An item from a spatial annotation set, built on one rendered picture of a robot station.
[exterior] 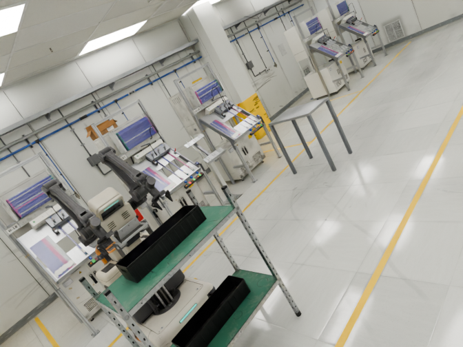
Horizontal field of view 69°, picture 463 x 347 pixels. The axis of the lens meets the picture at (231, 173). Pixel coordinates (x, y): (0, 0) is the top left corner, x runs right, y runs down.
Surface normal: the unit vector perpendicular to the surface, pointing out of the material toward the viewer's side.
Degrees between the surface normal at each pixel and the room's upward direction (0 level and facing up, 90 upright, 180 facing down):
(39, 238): 47
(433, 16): 90
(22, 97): 90
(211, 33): 90
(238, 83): 90
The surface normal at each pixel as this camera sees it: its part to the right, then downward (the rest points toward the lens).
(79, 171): 0.63, -0.10
